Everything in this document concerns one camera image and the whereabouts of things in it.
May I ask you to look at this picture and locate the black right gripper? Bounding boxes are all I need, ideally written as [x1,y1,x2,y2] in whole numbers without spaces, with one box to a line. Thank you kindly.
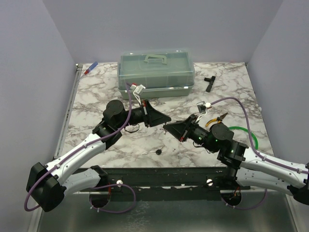
[163,114,217,153]

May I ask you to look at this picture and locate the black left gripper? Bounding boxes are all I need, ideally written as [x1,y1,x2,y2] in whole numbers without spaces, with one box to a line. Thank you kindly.
[116,100,171,129]

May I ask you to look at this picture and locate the green cable lock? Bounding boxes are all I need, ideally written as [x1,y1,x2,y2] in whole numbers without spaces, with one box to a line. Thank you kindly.
[229,126,259,150]

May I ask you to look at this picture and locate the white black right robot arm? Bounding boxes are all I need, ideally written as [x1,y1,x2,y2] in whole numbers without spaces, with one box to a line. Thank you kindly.
[163,115,309,205]

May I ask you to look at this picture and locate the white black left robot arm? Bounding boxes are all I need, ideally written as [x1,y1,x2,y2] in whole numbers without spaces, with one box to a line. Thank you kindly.
[24,100,171,212]

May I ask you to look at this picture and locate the black head key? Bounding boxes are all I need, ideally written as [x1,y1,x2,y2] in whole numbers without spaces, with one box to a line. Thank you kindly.
[155,147,165,155]

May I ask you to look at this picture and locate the translucent green plastic toolbox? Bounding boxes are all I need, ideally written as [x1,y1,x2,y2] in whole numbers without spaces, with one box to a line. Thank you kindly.
[117,49,195,100]

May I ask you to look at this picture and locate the blue red screwdriver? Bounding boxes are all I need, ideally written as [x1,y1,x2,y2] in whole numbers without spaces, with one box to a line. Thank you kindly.
[84,62,98,75]

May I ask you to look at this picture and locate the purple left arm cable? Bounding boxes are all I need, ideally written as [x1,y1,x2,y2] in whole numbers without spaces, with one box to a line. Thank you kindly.
[23,82,137,213]

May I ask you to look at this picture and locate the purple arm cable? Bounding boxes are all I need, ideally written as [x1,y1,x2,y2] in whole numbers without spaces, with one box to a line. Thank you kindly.
[23,82,137,213]
[210,97,309,210]

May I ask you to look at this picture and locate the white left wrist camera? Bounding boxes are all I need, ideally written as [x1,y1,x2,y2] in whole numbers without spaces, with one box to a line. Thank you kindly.
[130,84,146,105]

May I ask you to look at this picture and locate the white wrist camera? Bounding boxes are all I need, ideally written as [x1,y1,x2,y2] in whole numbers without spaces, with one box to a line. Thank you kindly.
[196,101,211,122]
[130,84,146,105]

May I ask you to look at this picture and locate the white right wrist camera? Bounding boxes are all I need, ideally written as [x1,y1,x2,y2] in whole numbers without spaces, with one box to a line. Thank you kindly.
[196,101,211,122]

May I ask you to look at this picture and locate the yellow handled needle-nose pliers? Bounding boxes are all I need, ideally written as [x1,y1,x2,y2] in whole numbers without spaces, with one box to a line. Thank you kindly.
[205,113,228,128]

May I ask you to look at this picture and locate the black metal base rail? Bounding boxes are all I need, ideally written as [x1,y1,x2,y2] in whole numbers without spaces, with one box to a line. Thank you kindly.
[72,165,281,203]

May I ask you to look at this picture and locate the black T-handle tool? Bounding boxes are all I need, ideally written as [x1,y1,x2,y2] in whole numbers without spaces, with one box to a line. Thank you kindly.
[204,76,216,93]

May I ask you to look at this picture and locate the left side aluminium rail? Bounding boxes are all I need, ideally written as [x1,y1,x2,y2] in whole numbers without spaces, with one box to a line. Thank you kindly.
[53,64,84,159]

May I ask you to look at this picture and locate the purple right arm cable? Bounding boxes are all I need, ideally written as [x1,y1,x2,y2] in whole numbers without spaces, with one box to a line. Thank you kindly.
[210,97,309,210]

